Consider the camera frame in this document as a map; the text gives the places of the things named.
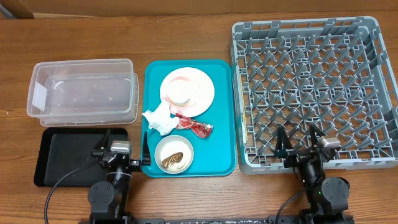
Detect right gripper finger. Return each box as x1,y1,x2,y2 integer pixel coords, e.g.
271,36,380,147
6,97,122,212
309,123,326,147
274,126,294,158

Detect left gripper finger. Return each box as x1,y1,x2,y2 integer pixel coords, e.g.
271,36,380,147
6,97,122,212
95,128,111,151
141,132,151,166

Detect grey bowl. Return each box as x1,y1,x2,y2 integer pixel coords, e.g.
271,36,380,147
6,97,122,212
154,135,194,175

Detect rice and food scraps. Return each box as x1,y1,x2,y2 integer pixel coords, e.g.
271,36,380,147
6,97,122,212
160,141,192,172

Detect white napkin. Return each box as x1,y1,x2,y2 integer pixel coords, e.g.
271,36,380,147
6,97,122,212
142,100,180,136

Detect red snack wrapper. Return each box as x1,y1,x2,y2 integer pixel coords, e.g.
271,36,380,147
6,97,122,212
175,113,213,139

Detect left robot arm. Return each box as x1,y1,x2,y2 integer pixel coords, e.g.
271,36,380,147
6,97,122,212
88,130,151,223

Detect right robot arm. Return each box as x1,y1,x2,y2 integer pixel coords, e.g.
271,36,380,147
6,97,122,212
274,124,354,223

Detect black plastic tray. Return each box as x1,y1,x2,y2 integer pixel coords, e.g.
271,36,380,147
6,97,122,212
34,127,129,187

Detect clear plastic bin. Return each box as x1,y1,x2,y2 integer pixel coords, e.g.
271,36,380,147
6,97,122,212
26,58,139,127

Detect grey dish rack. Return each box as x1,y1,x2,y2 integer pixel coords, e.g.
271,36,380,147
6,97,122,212
231,16,397,175

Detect teal plastic tray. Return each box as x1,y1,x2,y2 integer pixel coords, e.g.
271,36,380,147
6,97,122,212
142,59,236,178

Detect cream cup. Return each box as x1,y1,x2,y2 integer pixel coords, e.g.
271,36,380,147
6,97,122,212
166,80,192,106

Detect pink plate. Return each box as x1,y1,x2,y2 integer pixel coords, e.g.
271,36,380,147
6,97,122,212
160,67,215,118

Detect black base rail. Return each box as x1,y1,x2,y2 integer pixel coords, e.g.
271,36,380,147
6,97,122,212
77,215,355,224

